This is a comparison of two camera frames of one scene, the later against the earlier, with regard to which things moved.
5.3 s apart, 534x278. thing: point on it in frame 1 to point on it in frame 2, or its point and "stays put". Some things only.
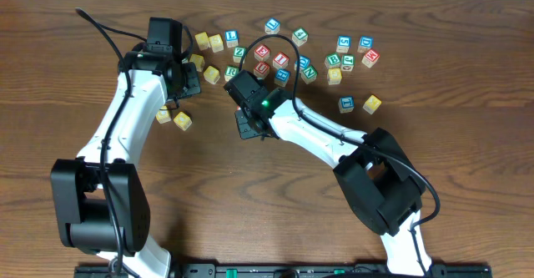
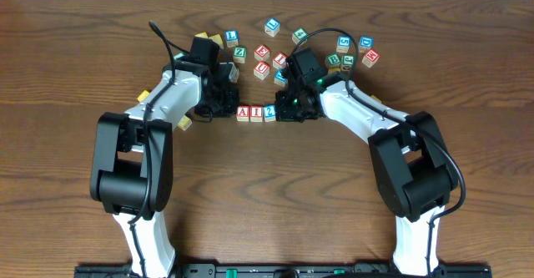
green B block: [332, 61] stays put
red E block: [262, 53] stays put
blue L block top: [272, 26] stays put
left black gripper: [193, 81] to [230, 108]
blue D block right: [365, 42] stays put
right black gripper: [245, 131] to [283, 113]
